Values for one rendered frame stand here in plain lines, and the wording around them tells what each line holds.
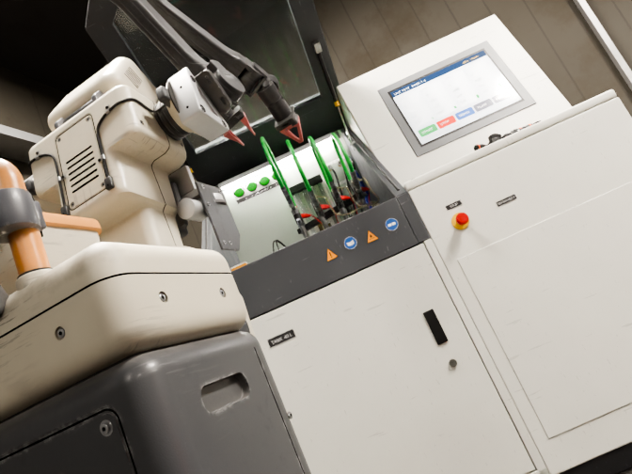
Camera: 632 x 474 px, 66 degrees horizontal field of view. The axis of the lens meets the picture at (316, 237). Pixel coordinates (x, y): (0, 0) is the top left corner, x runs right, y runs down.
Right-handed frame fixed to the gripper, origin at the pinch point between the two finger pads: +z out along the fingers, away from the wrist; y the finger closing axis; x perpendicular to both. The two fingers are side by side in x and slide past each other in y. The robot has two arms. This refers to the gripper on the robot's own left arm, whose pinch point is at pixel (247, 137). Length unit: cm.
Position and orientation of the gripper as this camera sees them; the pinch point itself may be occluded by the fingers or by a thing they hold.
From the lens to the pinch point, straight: 164.8
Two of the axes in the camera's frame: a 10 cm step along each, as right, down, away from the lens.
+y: -7.5, 6.5, 1.6
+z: 6.3, 6.2, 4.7
